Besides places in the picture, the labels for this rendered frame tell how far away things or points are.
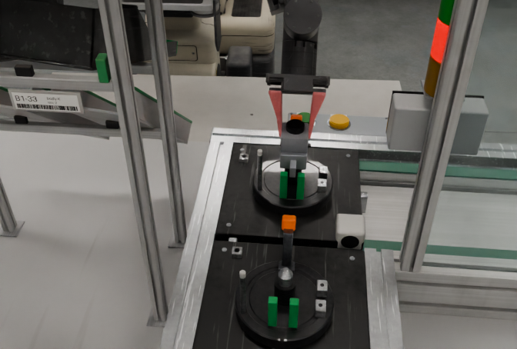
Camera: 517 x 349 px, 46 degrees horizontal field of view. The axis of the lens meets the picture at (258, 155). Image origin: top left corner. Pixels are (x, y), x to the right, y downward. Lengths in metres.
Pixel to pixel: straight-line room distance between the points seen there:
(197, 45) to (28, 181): 0.64
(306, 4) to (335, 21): 2.90
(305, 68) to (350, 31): 2.74
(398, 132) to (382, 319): 0.27
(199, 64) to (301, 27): 0.87
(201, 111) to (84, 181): 0.34
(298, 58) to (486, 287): 0.47
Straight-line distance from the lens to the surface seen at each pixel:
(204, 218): 1.05
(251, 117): 1.44
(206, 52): 1.73
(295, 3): 0.92
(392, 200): 1.16
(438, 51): 0.78
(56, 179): 1.33
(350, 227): 0.99
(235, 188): 1.07
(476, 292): 1.03
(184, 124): 1.12
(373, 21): 3.86
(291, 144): 0.98
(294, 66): 0.98
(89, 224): 1.21
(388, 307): 0.93
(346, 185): 1.09
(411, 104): 0.82
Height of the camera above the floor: 1.69
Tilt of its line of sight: 39 degrees down
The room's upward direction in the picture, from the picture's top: straight up
